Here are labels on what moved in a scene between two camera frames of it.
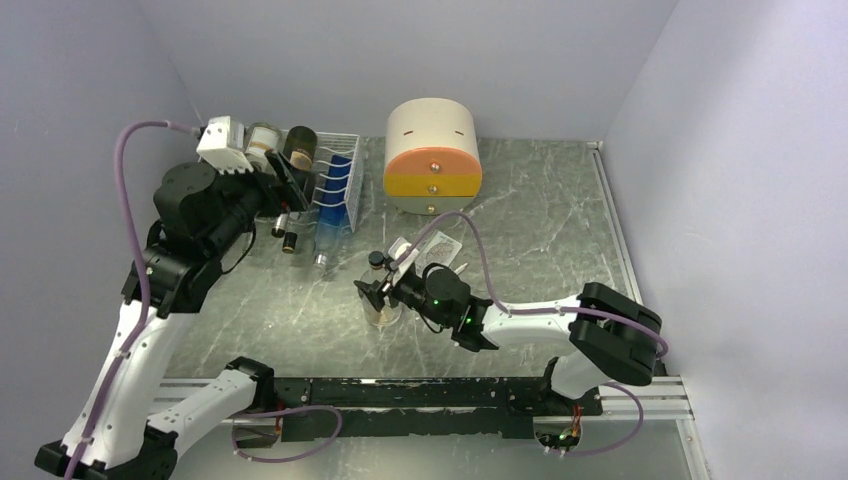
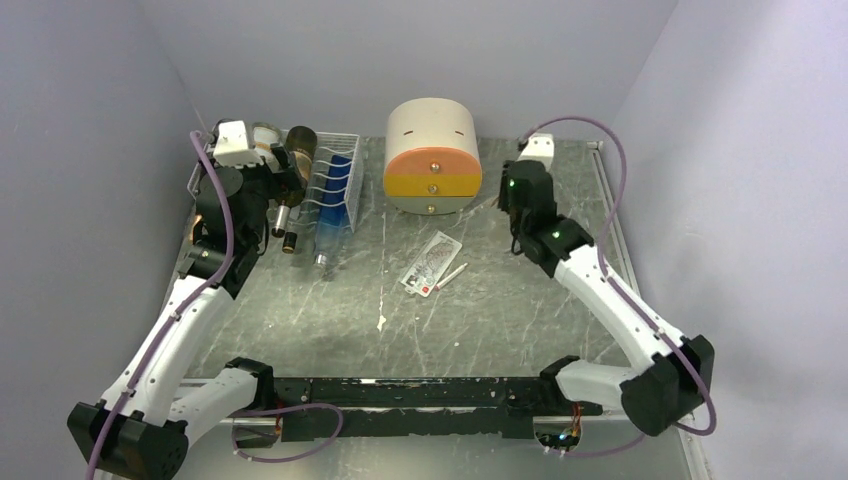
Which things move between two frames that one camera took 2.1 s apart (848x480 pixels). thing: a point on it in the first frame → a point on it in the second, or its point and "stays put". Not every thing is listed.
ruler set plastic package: (440, 249) stays put
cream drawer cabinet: (432, 157) stays put
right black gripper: (374, 293) → (503, 196)
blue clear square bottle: (332, 217) stays put
